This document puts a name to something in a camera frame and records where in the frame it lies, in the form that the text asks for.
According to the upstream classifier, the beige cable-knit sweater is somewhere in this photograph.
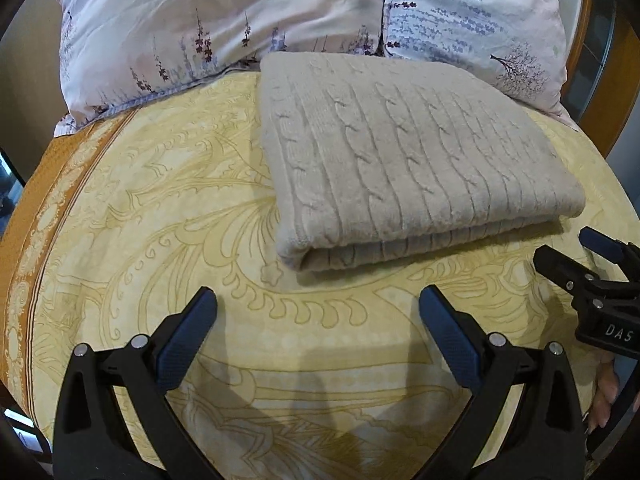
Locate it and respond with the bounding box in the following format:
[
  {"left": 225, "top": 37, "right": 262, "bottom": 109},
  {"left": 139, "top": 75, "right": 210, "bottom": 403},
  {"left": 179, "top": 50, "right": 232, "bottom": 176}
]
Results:
[{"left": 258, "top": 52, "right": 586, "bottom": 271}]

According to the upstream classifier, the person's right hand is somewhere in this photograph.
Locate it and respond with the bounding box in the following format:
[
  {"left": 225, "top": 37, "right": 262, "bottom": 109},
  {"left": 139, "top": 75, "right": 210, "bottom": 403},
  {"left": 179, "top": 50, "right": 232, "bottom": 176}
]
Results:
[{"left": 587, "top": 351, "right": 620, "bottom": 434}]

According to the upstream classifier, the wooden headboard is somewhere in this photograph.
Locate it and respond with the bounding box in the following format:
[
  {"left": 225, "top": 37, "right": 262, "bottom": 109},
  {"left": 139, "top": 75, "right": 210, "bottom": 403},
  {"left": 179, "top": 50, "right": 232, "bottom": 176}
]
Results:
[{"left": 560, "top": 0, "right": 639, "bottom": 156}]

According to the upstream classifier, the yellow patterned bedspread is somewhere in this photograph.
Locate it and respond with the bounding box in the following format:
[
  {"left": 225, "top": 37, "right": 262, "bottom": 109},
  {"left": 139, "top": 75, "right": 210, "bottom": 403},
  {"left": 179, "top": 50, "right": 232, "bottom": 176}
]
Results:
[{"left": 1, "top": 73, "right": 639, "bottom": 479}]

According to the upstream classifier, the floral pillow with tree print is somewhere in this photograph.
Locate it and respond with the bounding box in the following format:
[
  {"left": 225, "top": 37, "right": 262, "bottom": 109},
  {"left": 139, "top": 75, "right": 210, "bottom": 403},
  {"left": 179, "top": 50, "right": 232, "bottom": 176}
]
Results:
[{"left": 383, "top": 0, "right": 574, "bottom": 126}]

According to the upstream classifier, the pink floral pillow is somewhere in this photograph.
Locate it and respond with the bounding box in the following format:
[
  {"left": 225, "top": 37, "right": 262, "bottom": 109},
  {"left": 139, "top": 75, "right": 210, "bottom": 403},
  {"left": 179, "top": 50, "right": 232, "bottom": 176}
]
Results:
[{"left": 54, "top": 0, "right": 383, "bottom": 136}]

